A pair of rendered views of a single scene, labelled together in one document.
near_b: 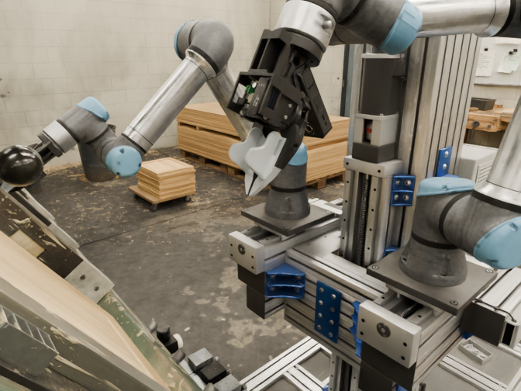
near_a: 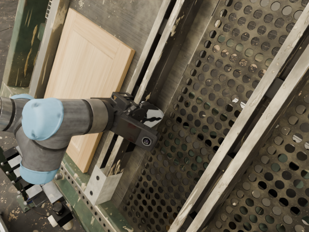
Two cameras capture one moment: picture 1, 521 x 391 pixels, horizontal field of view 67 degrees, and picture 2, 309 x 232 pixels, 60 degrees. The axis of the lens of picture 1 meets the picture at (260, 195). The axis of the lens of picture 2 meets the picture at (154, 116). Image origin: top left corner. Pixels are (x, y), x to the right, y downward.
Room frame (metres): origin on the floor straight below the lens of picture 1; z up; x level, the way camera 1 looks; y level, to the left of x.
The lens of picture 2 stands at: (1.37, 0.64, 1.75)
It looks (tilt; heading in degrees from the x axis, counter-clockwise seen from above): 47 degrees down; 179
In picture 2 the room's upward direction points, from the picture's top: straight up
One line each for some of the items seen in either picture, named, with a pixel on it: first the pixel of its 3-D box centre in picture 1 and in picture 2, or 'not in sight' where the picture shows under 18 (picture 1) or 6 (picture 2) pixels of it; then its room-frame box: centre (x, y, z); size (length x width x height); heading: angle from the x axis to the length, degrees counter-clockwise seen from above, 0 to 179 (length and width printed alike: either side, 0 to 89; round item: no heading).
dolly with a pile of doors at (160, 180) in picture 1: (160, 182); not in sight; (4.04, 1.08, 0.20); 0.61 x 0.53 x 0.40; 41
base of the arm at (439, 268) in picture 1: (434, 250); not in sight; (0.83, -0.42, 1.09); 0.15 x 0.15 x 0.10
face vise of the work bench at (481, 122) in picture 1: (476, 131); not in sight; (4.31, -2.39, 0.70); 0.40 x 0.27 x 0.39; 41
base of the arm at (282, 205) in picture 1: (288, 196); not in sight; (1.20, -0.09, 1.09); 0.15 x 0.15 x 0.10
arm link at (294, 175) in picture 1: (287, 161); not in sight; (1.21, -0.09, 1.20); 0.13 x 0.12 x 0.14; 32
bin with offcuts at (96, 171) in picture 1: (98, 152); not in sight; (4.88, 2.07, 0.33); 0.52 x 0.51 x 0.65; 41
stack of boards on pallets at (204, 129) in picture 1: (255, 140); not in sight; (5.33, 0.07, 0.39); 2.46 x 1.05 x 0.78; 41
